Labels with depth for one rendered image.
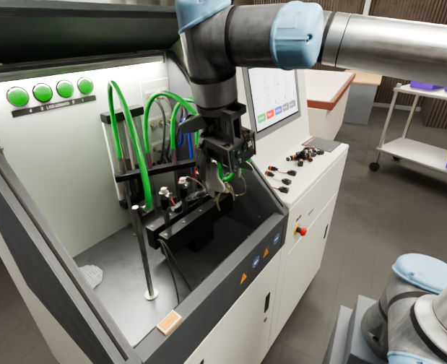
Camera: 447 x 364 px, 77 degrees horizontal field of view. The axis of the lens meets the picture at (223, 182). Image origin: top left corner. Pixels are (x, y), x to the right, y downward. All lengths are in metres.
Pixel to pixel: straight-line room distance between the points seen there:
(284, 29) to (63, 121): 0.73
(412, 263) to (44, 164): 0.95
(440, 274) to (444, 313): 0.15
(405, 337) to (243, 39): 0.51
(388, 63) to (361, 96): 4.88
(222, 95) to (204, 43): 0.08
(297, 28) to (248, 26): 0.06
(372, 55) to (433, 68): 0.08
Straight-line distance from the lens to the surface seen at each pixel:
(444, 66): 0.50
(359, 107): 5.41
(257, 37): 0.38
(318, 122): 3.00
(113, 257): 1.08
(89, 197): 1.07
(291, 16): 0.38
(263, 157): 1.26
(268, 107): 1.28
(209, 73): 0.43
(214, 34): 0.41
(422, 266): 0.69
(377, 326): 0.78
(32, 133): 0.93
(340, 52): 0.49
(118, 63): 0.99
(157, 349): 0.70
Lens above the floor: 1.55
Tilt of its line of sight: 30 degrees down
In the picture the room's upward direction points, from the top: straight up
